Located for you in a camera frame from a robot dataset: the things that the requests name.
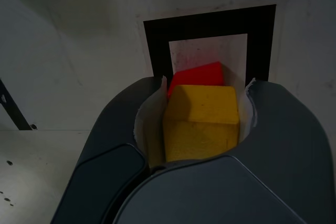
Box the yellow cube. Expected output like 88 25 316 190
162 84 241 163

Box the red cube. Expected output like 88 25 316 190
167 61 225 99

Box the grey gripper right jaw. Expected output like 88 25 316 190
112 77 336 224

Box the black tape strip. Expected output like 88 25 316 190
0 78 32 131

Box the black tape square outline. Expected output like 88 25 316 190
143 4 277 83

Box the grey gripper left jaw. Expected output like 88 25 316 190
49 75 170 224

